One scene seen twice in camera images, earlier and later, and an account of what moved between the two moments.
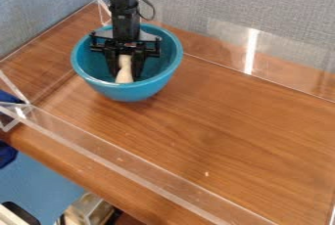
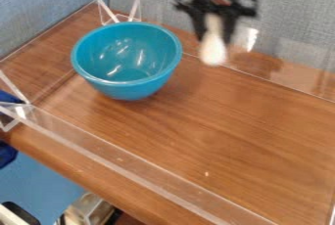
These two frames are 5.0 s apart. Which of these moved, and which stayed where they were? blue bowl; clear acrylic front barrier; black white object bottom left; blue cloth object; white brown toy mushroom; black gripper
Moved: black gripper; white brown toy mushroom
Stayed: clear acrylic front barrier; blue bowl; blue cloth object; black white object bottom left
